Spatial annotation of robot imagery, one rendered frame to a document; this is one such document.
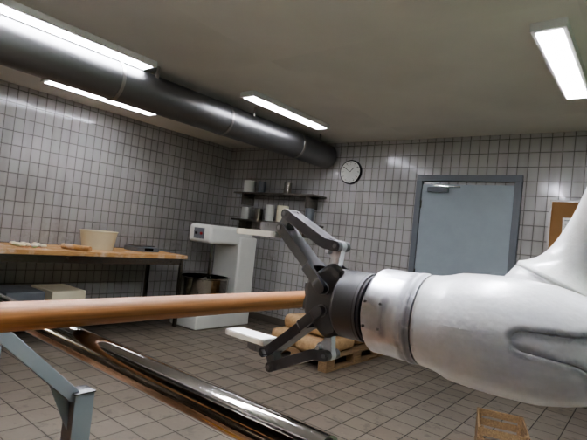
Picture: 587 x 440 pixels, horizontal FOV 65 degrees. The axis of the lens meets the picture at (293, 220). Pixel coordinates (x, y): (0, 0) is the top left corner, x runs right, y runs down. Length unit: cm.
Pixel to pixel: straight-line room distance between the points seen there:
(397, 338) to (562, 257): 22
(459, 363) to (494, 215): 486
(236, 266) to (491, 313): 589
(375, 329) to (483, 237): 484
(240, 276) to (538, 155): 384
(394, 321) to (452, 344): 6
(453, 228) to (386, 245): 85
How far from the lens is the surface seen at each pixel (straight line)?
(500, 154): 539
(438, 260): 542
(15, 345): 97
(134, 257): 558
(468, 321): 42
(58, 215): 601
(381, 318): 46
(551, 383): 42
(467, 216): 534
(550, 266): 57
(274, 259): 670
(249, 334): 61
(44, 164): 594
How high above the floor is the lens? 130
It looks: 2 degrees up
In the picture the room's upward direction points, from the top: 6 degrees clockwise
